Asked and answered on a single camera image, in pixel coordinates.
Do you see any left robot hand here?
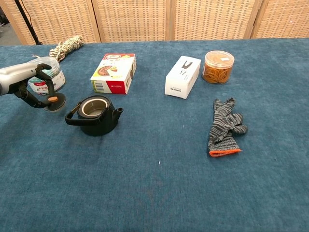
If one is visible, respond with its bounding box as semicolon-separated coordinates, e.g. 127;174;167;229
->
0;62;56;109

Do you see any black teapot lid orange knob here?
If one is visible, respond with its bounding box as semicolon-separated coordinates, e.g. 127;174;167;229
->
43;92;66;112

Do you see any black cast iron teapot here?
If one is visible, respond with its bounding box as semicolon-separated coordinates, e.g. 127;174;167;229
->
64;95;124;136

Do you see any clear jar of coloured clips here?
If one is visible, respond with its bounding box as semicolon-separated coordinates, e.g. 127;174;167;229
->
27;57;66;97

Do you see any black stand pole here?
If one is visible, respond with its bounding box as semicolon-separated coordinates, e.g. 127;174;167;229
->
14;0;43;45

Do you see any red yellow food box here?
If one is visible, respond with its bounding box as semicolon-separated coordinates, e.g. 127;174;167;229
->
90;53;137;95

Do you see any wicker folding screen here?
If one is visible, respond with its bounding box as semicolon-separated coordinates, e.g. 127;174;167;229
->
0;0;309;45

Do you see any white product box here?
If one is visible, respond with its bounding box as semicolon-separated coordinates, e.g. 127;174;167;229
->
164;56;202;100

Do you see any blue table cloth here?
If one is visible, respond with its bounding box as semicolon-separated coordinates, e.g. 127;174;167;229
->
0;38;309;232

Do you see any clear jar of rubber bands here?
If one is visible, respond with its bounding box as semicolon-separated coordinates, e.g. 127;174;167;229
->
202;50;235;85

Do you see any grey striped work glove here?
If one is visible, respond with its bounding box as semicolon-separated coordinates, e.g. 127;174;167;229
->
208;97;249;158

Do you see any braided rope bundle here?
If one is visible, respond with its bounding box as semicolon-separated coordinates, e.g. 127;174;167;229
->
31;35;85;63

